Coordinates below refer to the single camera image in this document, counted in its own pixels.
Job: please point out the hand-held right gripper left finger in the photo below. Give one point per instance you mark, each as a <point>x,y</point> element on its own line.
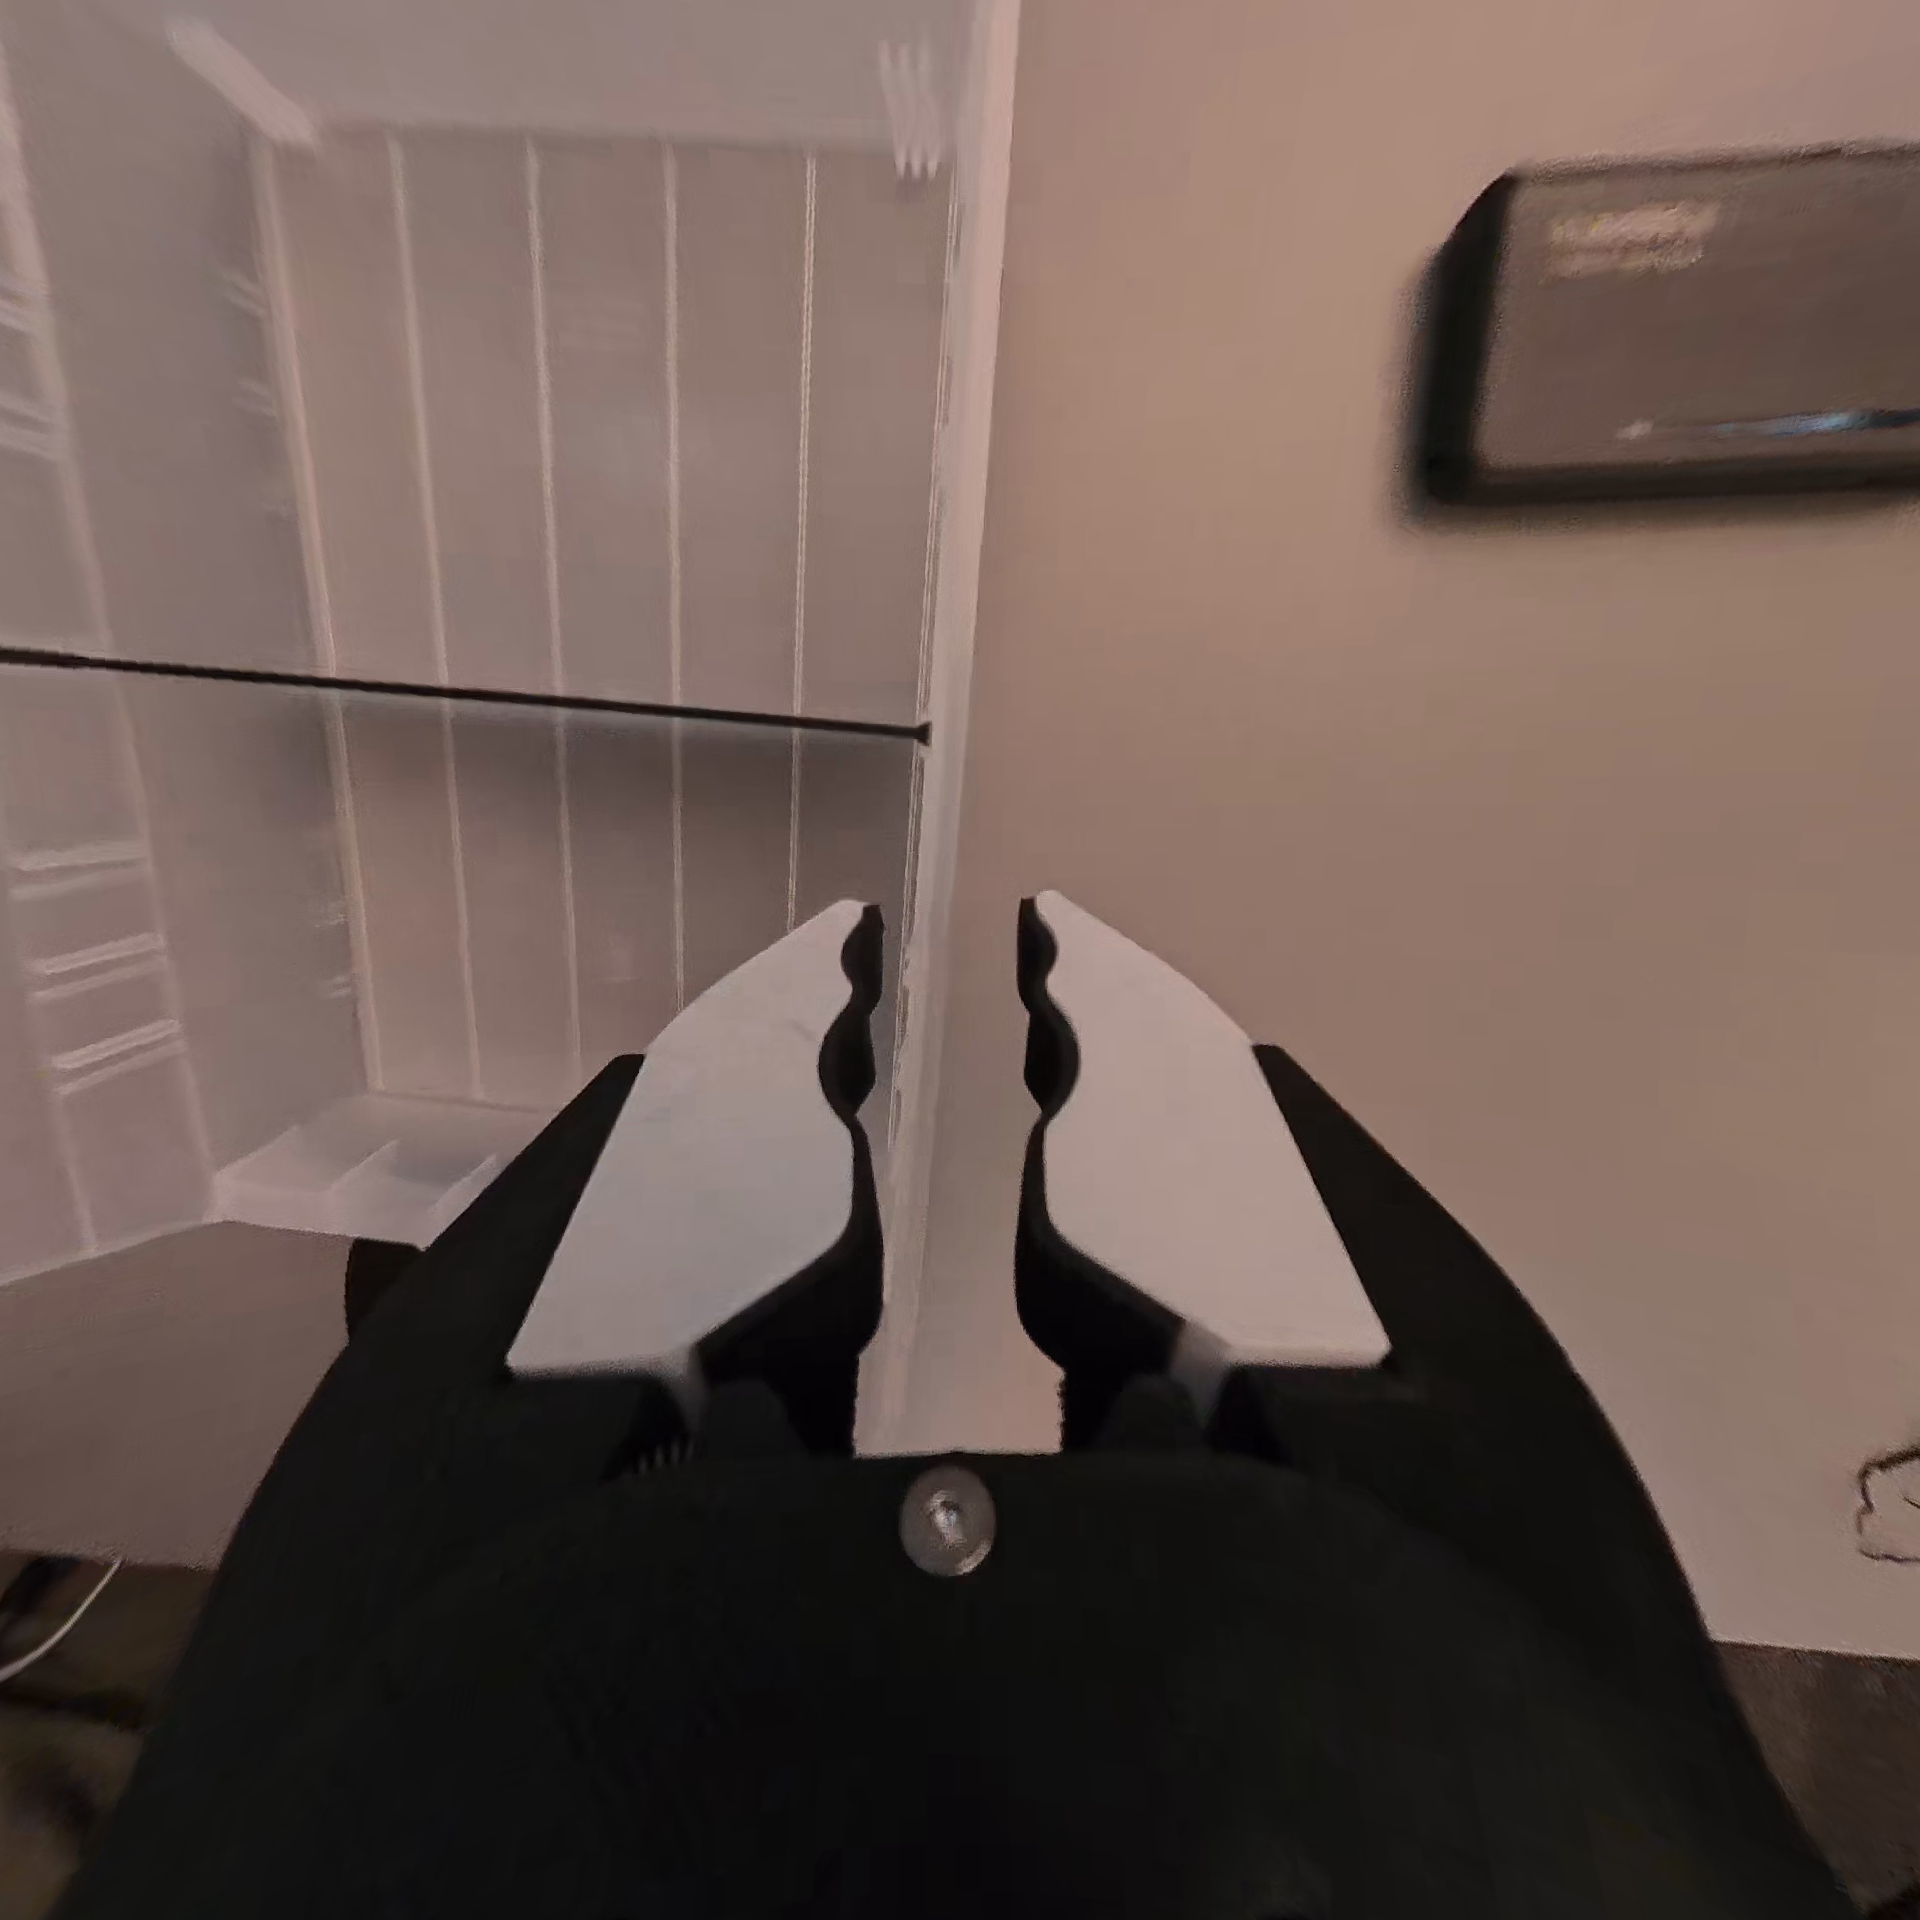
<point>721,1171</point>

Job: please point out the dark grey product box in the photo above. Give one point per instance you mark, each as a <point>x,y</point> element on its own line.
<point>1681,347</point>

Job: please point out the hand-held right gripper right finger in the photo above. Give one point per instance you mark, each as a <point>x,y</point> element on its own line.
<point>1185,1184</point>

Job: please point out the clear plastic storage bin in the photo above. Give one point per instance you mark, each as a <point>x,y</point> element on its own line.
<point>600,451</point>

